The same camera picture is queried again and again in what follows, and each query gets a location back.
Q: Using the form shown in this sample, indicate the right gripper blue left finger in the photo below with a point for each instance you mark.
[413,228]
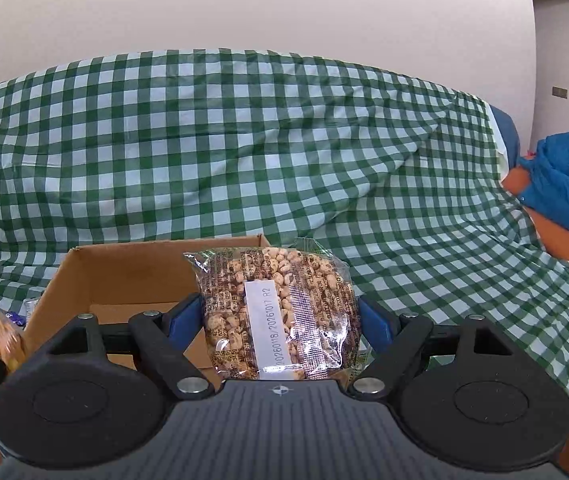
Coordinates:
[161,340]

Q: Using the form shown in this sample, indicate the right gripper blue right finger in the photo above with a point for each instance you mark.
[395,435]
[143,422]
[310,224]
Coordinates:
[397,342]

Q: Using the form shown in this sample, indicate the clear bag of printed puffs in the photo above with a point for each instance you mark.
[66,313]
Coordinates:
[278,313]

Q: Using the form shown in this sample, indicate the brown cardboard box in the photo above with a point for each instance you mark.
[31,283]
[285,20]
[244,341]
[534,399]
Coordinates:
[79,408]

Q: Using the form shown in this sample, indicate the green white checkered cloth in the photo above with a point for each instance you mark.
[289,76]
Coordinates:
[399,177]

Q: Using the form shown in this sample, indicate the wall switch plate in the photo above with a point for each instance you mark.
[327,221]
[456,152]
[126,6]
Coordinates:
[559,92]

